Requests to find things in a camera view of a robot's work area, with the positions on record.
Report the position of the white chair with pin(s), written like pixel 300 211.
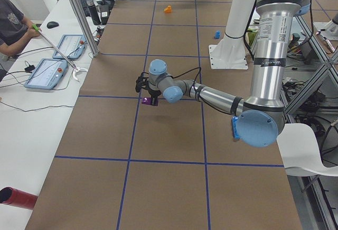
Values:
pixel 300 153

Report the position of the red cylinder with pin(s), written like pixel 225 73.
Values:
pixel 18 198

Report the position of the aluminium frame post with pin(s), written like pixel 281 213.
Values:
pixel 80 15

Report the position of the long blue four-stud brick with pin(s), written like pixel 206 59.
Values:
pixel 234 128

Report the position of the purple trapezoid block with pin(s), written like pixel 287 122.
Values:
pixel 147 101

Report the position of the orange trapezoid block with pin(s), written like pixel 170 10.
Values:
pixel 168 9

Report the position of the green handled reacher grabber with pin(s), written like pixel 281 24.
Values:
pixel 71 63

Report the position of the black computer mouse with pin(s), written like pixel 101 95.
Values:
pixel 52 24

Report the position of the far blue teach pendant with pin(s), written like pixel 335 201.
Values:
pixel 72 45

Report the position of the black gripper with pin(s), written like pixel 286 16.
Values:
pixel 153 93

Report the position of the blue teach pendant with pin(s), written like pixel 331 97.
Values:
pixel 72 45
pixel 47 74

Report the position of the person in grey shirt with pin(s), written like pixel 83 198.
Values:
pixel 16 29

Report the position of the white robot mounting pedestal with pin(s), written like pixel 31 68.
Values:
pixel 230 52

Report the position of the black water bottle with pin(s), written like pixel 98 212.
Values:
pixel 93 12

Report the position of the aluminium frame structure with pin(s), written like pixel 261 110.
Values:
pixel 325 66

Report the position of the black keyboard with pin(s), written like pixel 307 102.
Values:
pixel 84 6

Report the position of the near blue teach pendant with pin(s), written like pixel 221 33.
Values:
pixel 47 74

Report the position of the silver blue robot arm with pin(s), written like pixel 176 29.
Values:
pixel 258 119

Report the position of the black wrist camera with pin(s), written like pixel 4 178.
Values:
pixel 141 83

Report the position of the small blue block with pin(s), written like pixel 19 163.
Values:
pixel 217 35

